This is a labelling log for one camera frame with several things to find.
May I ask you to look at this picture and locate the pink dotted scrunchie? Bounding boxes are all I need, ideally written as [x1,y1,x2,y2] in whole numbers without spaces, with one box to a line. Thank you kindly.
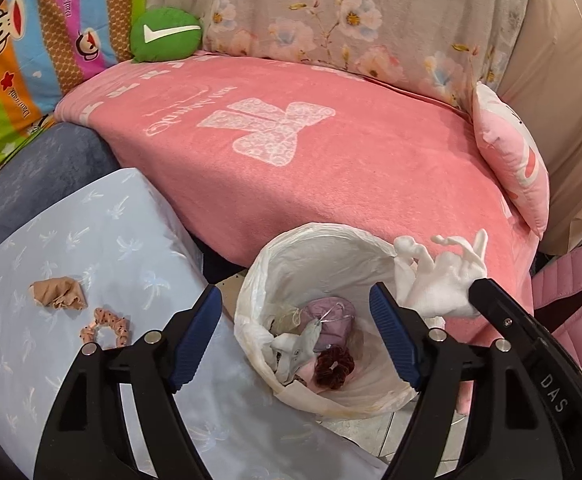
[80,308,131,348]

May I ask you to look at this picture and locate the pink backpack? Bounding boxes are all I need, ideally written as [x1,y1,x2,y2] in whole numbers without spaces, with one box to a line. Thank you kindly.
[530,233,582,372]

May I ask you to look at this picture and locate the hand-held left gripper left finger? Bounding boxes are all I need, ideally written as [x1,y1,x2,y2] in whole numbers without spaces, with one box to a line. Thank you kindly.
[33,284,223,480]

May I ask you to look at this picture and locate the pink blanket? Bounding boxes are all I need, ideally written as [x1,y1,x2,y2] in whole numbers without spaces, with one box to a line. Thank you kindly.
[53,50,543,361]

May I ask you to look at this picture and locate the beige curtain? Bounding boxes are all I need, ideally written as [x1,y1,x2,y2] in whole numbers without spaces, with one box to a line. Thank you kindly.
[496,0,582,257]

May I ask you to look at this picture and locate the green round cushion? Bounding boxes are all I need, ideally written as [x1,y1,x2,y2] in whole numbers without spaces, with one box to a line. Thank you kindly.
[130,6,204,65]

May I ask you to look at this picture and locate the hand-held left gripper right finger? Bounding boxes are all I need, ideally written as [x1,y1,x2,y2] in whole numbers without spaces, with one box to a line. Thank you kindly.
[369,282,560,480]

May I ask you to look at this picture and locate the white lined bin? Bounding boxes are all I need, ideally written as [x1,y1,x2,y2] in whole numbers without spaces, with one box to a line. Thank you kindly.
[234,222,418,419]

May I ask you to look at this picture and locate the white sock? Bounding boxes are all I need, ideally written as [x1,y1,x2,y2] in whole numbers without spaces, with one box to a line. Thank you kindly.
[270,321,323,387]

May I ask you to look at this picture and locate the blue grey pillow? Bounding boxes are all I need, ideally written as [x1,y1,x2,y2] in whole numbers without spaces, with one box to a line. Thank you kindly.
[0,122,122,272]

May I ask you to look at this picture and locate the white knit glove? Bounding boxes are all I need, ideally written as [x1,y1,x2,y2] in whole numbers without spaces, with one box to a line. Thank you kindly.
[393,228,490,319]

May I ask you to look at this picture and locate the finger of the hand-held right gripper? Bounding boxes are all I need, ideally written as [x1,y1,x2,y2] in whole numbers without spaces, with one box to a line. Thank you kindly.
[468,277,548,377]

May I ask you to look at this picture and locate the beige cloth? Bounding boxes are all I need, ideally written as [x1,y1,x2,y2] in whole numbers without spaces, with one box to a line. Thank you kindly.
[29,275,88,311]

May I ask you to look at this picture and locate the colourful cartoon blanket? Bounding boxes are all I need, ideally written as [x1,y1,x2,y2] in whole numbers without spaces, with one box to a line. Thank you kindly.
[0,0,153,187]

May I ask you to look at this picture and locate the light blue palm print sheet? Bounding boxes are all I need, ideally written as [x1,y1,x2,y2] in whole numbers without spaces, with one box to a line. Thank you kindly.
[0,167,388,480]

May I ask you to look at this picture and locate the floral quilt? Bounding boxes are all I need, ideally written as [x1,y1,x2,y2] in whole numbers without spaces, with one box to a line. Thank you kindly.
[146,0,535,122]

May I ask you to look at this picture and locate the dark red scrunchie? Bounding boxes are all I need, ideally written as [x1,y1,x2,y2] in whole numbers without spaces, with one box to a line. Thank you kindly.
[313,347,356,391]

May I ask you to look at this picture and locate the mauve grey drawstring pouch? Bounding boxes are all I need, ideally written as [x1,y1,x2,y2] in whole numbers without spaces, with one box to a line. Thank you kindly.
[303,297,357,350]

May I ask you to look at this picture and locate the pink pillow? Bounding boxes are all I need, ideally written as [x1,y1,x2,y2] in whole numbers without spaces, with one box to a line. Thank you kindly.
[472,81,551,239]

